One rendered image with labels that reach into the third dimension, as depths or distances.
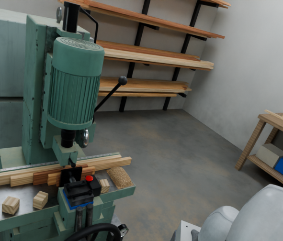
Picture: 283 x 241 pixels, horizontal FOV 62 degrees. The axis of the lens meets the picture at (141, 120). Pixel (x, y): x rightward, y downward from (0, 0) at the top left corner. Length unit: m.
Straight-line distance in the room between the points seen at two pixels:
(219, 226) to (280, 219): 0.58
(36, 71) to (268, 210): 0.93
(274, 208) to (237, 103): 3.70
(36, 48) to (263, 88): 3.49
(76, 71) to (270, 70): 3.48
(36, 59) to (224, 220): 1.04
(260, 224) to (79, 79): 0.66
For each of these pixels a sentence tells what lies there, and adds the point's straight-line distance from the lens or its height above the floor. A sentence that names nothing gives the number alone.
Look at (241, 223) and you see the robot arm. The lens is 0.62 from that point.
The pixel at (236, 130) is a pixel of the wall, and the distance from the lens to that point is 4.28.
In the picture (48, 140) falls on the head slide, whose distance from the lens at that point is 1.13.
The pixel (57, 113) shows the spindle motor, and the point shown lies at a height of 1.25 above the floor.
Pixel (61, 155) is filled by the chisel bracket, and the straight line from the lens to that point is 1.03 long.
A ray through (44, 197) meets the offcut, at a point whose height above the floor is 0.94.
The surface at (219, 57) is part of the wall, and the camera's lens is 4.53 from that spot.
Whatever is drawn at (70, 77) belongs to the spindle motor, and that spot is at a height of 1.40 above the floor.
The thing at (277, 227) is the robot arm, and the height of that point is 1.34.
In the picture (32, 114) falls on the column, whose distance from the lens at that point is 1.16.
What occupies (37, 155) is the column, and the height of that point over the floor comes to 0.90.
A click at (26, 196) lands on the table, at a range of 1.08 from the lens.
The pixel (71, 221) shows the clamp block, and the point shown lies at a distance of 0.98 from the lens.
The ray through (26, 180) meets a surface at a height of 0.92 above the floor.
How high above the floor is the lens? 1.67
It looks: 25 degrees down
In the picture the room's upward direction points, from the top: 16 degrees clockwise
